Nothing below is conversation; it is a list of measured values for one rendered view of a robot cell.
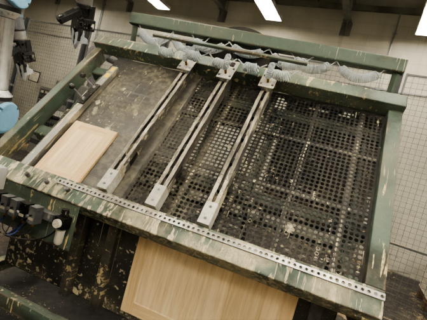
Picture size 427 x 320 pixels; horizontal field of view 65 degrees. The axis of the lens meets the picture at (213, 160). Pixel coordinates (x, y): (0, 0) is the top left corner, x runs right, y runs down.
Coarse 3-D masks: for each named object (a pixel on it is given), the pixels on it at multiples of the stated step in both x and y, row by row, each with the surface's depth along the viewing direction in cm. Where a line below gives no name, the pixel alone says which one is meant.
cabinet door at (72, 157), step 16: (80, 128) 208; (96, 128) 207; (64, 144) 201; (80, 144) 200; (96, 144) 199; (48, 160) 193; (64, 160) 193; (80, 160) 192; (96, 160) 192; (64, 176) 186; (80, 176) 185
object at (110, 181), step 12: (180, 72) 229; (192, 72) 234; (180, 84) 222; (168, 96) 215; (156, 108) 208; (168, 108) 214; (156, 120) 204; (144, 132) 196; (132, 144) 192; (144, 144) 197; (120, 156) 185; (132, 156) 188; (120, 168) 180; (108, 180) 175; (120, 180) 183; (108, 192) 175
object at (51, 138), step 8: (112, 72) 238; (104, 80) 233; (96, 96) 228; (80, 104) 219; (88, 104) 223; (72, 112) 214; (80, 112) 218; (64, 120) 210; (72, 120) 213; (56, 128) 206; (64, 128) 208; (48, 136) 202; (56, 136) 204; (40, 144) 199; (48, 144) 200; (32, 152) 195; (40, 152) 196; (24, 160) 191; (32, 160) 192
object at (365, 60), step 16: (144, 16) 283; (176, 32) 279; (192, 32) 271; (208, 32) 267; (224, 32) 263; (240, 32) 260; (272, 48) 253; (288, 48) 249; (304, 48) 246; (320, 48) 243; (336, 48) 240; (352, 64) 239; (368, 64) 234; (384, 64) 231; (400, 64) 228; (144, 176) 206; (176, 192) 228
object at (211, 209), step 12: (276, 60) 204; (264, 72) 218; (264, 84) 211; (264, 96) 210; (252, 108) 204; (264, 108) 211; (252, 120) 202; (240, 132) 192; (252, 132) 195; (240, 144) 191; (240, 156) 182; (228, 168) 180; (228, 180) 171; (216, 192) 169; (216, 204) 163; (204, 216) 159; (216, 216) 166
